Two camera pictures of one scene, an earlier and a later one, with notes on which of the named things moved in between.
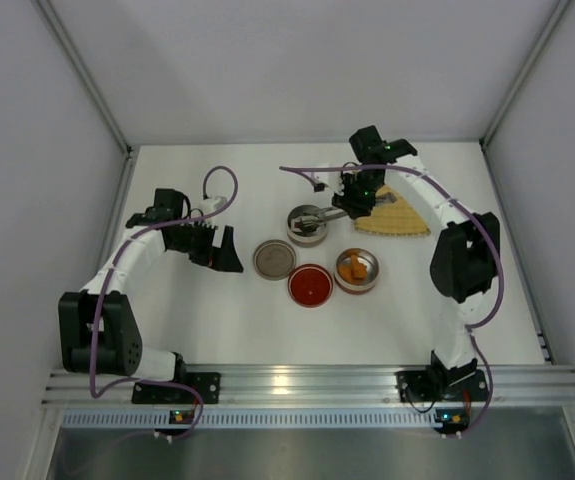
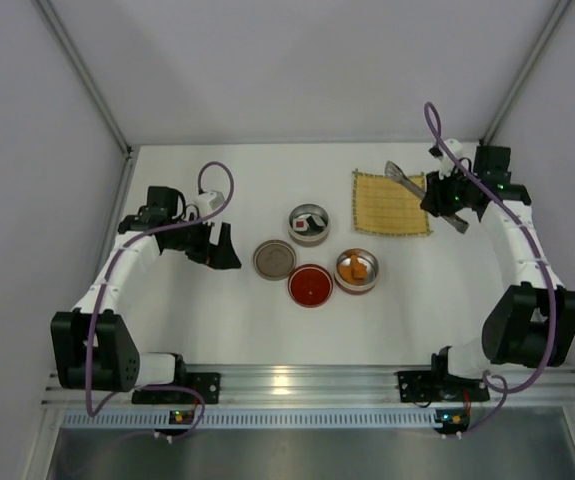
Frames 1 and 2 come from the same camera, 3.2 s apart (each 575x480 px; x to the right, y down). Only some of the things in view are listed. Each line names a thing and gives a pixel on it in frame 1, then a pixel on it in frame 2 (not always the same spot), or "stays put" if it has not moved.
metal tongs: (319, 216) → (397, 174)
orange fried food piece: (358, 270) stays put
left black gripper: (212, 250) stays put
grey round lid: (274, 260) stays put
